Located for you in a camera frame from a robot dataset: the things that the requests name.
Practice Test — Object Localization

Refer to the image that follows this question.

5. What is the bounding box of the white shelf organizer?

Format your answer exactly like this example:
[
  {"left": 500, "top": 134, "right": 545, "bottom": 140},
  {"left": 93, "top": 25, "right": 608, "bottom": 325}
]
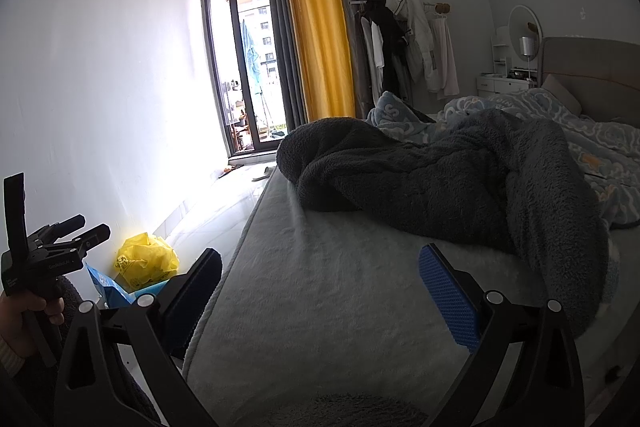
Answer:
[{"left": 491, "top": 27, "right": 513, "bottom": 75}]

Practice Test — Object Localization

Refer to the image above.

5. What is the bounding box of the white dresser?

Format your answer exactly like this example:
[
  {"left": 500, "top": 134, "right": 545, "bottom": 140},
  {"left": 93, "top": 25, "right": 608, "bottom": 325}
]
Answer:
[{"left": 476, "top": 74, "right": 541, "bottom": 100}]

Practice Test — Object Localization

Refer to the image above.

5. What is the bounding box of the blue hanging cloth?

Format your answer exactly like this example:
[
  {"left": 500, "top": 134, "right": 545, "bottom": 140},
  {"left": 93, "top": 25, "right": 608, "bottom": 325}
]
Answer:
[{"left": 241, "top": 18, "right": 262, "bottom": 95}]

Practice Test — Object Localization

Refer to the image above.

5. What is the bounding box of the pale pink hanging garment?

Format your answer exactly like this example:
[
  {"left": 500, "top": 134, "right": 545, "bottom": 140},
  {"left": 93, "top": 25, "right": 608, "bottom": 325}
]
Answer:
[{"left": 424, "top": 14, "right": 460, "bottom": 100}]

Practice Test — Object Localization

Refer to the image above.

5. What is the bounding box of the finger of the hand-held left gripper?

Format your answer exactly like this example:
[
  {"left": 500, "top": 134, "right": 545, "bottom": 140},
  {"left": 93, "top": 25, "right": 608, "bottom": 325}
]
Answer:
[
  {"left": 72, "top": 223, "right": 111, "bottom": 253},
  {"left": 50, "top": 214, "right": 87, "bottom": 239}
]

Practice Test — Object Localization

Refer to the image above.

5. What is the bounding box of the white hanging garment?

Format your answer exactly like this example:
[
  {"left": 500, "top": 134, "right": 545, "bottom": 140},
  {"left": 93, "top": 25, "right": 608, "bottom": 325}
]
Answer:
[{"left": 360, "top": 14, "right": 385, "bottom": 105}]

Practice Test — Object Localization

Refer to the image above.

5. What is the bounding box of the yellow curtain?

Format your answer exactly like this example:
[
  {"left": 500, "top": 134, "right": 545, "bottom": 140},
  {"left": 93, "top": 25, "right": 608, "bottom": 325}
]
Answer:
[{"left": 277, "top": 0, "right": 357, "bottom": 122}]

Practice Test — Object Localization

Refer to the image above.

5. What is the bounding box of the glass sliding door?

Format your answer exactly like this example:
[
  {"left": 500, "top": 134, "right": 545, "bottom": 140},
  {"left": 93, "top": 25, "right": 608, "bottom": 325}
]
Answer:
[{"left": 202, "top": 0, "right": 288, "bottom": 158}]

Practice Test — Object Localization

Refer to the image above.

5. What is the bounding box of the beige pillow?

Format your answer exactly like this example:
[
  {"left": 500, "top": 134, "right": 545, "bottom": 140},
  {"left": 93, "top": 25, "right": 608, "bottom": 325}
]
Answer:
[{"left": 541, "top": 74, "right": 583, "bottom": 118}]

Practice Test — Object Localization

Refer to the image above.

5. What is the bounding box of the yellow plastic bag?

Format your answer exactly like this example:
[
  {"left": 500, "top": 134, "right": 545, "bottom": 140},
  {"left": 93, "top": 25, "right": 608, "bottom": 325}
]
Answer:
[{"left": 116, "top": 232, "right": 180, "bottom": 293}]

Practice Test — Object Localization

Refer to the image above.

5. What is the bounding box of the black hanging garment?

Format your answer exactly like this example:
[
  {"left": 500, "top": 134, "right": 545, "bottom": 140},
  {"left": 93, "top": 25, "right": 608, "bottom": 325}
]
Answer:
[{"left": 362, "top": 0, "right": 408, "bottom": 105}]

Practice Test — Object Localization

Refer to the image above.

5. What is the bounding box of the dark grey fleece blanket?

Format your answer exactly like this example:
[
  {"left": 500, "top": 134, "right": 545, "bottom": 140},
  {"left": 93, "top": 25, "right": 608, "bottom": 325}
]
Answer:
[{"left": 276, "top": 109, "right": 621, "bottom": 340}]

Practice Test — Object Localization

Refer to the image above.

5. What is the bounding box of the person's left hand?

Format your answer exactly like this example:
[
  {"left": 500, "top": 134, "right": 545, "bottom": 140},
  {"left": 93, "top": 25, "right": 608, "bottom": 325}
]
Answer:
[{"left": 0, "top": 294, "right": 66, "bottom": 358}]

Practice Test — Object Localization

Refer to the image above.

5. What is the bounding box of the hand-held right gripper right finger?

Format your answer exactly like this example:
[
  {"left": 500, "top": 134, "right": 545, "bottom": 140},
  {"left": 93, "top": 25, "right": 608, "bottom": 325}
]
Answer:
[{"left": 417, "top": 243, "right": 586, "bottom": 427}]

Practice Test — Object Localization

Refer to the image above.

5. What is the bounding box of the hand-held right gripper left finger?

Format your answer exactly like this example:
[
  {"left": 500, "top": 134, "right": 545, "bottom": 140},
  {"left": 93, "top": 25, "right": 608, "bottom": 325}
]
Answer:
[{"left": 52, "top": 248, "right": 223, "bottom": 427}]

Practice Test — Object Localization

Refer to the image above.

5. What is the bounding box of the round white mirror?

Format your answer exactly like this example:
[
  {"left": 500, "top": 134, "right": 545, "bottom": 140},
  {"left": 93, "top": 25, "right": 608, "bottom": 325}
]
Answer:
[{"left": 508, "top": 4, "right": 543, "bottom": 58}]

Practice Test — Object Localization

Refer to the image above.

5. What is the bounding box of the blue patterned quilt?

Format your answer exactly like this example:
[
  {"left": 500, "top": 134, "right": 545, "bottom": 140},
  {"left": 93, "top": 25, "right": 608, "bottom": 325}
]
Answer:
[{"left": 365, "top": 88, "right": 640, "bottom": 228}]

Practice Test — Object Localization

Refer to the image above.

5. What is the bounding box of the clothes rack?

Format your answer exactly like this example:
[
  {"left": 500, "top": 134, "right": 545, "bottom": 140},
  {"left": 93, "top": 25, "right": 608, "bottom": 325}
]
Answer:
[{"left": 350, "top": 0, "right": 453, "bottom": 15}]

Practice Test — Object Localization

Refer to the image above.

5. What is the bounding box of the person's dark fleece clothing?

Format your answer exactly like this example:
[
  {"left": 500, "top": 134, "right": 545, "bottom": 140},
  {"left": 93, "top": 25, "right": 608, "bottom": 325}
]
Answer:
[{"left": 15, "top": 277, "right": 431, "bottom": 427}]

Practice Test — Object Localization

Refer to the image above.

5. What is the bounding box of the silver table lamp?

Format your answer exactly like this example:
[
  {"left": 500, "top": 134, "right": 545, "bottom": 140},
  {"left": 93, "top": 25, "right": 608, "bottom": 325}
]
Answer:
[{"left": 520, "top": 36, "right": 535, "bottom": 80}]

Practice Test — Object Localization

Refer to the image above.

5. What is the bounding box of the beige upholstered headboard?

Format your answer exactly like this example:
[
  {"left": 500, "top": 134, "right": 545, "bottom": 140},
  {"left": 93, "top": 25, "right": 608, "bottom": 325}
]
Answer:
[{"left": 537, "top": 37, "right": 640, "bottom": 130}]

